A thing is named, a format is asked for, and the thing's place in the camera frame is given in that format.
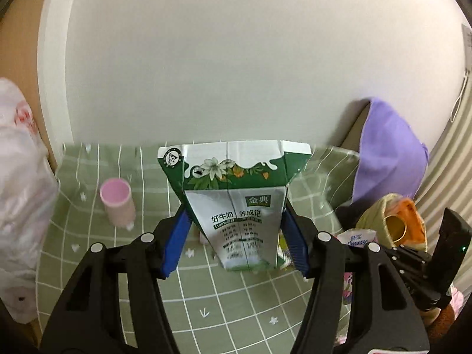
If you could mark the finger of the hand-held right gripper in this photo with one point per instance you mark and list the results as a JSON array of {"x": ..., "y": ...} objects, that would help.
[
  {"x": 424, "y": 287},
  {"x": 409, "y": 253}
]

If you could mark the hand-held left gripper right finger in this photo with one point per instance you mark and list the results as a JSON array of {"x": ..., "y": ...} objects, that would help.
[{"x": 295, "y": 243}]

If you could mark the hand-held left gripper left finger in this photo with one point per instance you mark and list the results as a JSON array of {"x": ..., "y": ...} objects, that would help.
[{"x": 177, "y": 239}]

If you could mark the woven straw basket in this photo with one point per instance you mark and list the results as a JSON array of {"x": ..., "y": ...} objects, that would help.
[{"x": 372, "y": 214}]

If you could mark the green white milk carton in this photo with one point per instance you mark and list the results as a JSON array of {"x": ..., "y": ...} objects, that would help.
[{"x": 236, "y": 206}]

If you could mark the person's right forearm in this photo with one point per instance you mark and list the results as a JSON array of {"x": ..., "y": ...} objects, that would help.
[{"x": 444, "y": 320}]

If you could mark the white green wrapper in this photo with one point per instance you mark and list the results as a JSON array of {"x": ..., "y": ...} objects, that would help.
[{"x": 282, "y": 254}]

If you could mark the pink printed blanket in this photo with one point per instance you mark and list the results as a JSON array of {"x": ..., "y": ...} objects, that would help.
[{"x": 458, "y": 300}]

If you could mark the orange packet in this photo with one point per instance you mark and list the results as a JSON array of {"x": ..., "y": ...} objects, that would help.
[{"x": 411, "y": 214}]

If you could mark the beige striped curtain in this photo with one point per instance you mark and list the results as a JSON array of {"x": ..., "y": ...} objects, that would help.
[{"x": 446, "y": 177}]

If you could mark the pink cup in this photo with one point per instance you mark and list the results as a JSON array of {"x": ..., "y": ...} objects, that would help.
[{"x": 118, "y": 206}]

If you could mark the green checked cloth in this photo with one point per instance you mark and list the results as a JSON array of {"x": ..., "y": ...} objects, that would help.
[{"x": 221, "y": 302}]

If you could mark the purple pillow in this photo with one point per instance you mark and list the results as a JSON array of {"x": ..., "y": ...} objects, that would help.
[{"x": 387, "y": 147}]

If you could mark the white plastic bag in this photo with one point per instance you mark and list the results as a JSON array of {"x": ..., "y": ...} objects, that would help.
[{"x": 22, "y": 191}]

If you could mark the brown wooden board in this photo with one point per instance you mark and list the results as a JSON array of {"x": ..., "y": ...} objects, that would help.
[{"x": 18, "y": 44}]

